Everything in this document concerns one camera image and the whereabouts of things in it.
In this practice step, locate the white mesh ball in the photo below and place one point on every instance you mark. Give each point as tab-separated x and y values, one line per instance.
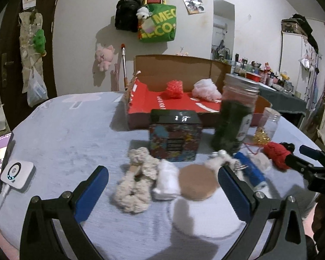
205	89

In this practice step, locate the cream knitted scrunchie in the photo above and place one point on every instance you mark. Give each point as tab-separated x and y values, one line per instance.
136	184

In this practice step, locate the glass jar with green contents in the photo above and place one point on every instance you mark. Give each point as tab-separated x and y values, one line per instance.
234	119

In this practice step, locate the green plush toy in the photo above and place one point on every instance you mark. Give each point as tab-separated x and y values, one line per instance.
39	40

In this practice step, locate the hanging fabric door organizer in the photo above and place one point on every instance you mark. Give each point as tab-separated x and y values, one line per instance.
27	48

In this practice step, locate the black backpack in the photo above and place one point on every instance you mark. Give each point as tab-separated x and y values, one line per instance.
126	15

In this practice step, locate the table with green cloth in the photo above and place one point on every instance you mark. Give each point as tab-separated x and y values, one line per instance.
281	97

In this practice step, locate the white square charger device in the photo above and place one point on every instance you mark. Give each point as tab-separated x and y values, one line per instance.
17	174

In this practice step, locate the red mesh ball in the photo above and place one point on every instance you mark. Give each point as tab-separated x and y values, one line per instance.
174	90

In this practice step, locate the cluttered side table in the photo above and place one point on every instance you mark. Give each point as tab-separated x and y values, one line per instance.
260	70

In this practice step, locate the small white cloth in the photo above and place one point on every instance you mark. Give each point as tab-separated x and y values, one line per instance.
166	182

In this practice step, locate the photo collage on wall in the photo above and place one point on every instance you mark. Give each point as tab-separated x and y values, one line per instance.
192	2

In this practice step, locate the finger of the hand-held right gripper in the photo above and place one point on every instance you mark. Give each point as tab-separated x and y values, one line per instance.
299	165
315	153

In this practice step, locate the clear plastic bag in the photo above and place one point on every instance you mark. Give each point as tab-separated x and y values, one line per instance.
36	88

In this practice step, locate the round tan powder puff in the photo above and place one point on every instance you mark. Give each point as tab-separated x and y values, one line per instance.
196	182

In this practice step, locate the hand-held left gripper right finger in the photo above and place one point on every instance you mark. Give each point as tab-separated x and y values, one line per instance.
233	192

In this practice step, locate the fluffy white bunny hair clip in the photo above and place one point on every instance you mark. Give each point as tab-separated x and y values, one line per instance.
214	162

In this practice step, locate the blue and white tube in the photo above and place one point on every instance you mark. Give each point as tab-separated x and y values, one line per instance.
250	169

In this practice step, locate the green tote bag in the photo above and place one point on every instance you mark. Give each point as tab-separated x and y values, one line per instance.
158	23

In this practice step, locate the cardboard box with red lining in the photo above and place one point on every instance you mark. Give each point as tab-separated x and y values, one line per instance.
176	103

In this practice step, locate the wall mirror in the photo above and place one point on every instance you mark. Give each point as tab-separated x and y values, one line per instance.
223	27

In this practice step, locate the red knitted scrunchie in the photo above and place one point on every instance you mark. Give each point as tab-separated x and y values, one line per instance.
275	154

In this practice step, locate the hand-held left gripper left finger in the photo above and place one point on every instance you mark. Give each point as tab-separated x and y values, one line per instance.
92	189

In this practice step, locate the dark wooden door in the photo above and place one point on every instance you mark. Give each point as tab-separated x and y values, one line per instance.
13	59

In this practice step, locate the fabric wardrobe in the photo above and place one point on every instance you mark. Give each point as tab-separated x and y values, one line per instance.
298	51

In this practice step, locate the small jar with gold beads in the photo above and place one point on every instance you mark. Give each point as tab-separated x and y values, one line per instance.
270	122

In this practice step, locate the pile of gold clips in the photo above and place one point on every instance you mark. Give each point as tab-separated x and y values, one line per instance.
261	138

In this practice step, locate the pink plush toy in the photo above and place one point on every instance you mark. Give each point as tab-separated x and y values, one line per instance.
105	57

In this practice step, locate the colourful printed tin box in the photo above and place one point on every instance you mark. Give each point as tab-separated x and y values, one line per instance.
174	136

